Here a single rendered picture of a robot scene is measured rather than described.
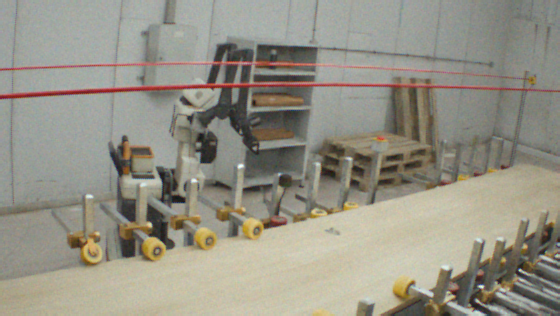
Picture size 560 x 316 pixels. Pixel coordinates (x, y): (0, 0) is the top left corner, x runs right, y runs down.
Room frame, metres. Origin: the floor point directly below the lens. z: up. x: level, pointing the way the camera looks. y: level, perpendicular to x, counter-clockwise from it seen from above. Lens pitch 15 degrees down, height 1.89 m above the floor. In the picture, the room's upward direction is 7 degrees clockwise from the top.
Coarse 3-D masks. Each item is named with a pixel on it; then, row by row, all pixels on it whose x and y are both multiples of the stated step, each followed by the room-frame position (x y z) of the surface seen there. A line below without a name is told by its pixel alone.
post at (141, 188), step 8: (136, 184) 2.13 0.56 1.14; (144, 184) 2.12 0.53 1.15; (136, 192) 2.12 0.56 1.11; (144, 192) 2.12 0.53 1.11; (136, 200) 2.12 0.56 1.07; (144, 200) 2.12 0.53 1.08; (136, 208) 2.12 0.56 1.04; (144, 208) 2.12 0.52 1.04; (136, 216) 2.12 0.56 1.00; (144, 216) 2.12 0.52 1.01; (144, 224) 2.12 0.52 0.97; (136, 240) 2.12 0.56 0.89; (136, 248) 2.12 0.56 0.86
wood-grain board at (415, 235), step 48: (432, 192) 3.29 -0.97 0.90; (480, 192) 3.41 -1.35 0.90; (528, 192) 3.54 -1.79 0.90; (240, 240) 2.26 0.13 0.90; (288, 240) 2.32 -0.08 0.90; (336, 240) 2.38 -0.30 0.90; (384, 240) 2.43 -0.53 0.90; (432, 240) 2.49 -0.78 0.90; (0, 288) 1.50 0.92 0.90; (48, 288) 1.58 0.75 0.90; (96, 288) 1.65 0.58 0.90; (144, 288) 1.71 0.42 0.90; (192, 288) 1.77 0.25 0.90; (240, 288) 1.82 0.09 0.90; (288, 288) 1.86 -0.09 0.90; (336, 288) 1.90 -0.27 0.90; (384, 288) 1.94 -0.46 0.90; (432, 288) 1.97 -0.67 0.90
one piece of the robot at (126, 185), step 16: (128, 144) 3.23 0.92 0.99; (128, 176) 3.17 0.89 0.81; (144, 176) 3.22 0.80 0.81; (160, 176) 3.37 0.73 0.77; (128, 192) 3.08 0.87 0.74; (160, 192) 3.16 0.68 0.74; (128, 208) 3.09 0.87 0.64; (160, 224) 3.36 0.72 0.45; (128, 240) 3.09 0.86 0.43; (160, 240) 3.37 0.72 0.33; (128, 256) 3.09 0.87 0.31
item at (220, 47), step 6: (228, 42) 3.78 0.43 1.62; (216, 48) 3.75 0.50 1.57; (222, 48) 3.71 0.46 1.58; (228, 48) 3.73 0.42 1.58; (216, 54) 3.72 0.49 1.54; (222, 54) 3.73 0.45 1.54; (216, 60) 3.72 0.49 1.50; (216, 66) 3.72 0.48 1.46; (210, 72) 3.72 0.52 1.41; (216, 72) 3.72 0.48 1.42; (210, 78) 3.71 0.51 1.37; (216, 78) 3.72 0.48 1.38
